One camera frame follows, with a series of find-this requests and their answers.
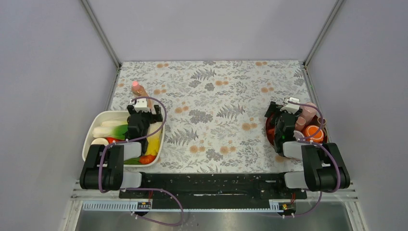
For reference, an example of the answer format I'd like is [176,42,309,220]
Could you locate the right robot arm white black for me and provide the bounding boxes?
[265,97,351,198]

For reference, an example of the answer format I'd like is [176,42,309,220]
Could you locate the floral fern tablecloth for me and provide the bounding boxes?
[110,61,310,173]

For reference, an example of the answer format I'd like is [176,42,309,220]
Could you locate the white green toy bok choy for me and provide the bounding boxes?
[92,125,128,140]

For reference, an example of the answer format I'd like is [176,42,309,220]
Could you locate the brown glazed ceramic mug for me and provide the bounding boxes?
[316,117,327,129]

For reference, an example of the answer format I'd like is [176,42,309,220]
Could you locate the pink textured mug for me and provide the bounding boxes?
[295,102,317,131]

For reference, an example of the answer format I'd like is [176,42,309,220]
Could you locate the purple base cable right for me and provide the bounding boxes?
[277,191,323,219]

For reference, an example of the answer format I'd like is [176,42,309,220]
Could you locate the pink capped sauce bottle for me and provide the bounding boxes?
[131,81,149,97]

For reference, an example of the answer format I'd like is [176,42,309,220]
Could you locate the white toy radish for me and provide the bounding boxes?
[91,138,109,146]

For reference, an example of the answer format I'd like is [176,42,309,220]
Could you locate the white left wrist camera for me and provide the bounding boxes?
[130,98,151,113]

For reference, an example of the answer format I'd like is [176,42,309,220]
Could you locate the small orange cup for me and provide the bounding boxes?
[302,125,325,143]

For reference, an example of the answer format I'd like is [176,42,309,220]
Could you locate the white rectangular vegetable tray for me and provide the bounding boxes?
[82,111,166,168]

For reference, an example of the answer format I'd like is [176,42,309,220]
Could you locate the red toy tomato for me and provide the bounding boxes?
[138,155,156,165]

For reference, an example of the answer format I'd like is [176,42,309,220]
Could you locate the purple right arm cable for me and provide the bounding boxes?
[288,101,341,194]

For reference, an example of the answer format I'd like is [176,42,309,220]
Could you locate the round red plate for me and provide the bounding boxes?
[265,111,319,159]

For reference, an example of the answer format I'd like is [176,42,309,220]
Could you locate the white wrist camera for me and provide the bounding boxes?
[280,97,300,114]
[130,98,151,113]

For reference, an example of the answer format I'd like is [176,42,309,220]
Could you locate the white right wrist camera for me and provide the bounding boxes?
[280,97,300,114]

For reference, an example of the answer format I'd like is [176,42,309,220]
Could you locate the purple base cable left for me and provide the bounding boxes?
[122,188,185,227]

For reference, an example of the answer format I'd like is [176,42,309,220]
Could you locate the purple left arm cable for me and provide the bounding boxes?
[98,96,167,194]

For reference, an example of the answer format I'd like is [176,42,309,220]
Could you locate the slotted white cable duct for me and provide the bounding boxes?
[82,200,297,213]

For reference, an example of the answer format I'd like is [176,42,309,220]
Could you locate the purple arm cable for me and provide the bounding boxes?
[98,96,167,194]
[288,101,341,194]

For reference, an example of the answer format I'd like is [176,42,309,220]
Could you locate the green toy leaf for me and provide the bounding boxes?
[124,157,141,165]

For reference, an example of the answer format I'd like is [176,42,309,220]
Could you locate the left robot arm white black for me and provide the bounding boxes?
[79,103,166,198]

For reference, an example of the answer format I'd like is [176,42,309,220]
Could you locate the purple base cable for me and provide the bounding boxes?
[277,191,323,219]
[122,188,185,227]

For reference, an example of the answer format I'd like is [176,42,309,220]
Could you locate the yellow toy cabbage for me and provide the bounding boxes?
[145,122,163,156]

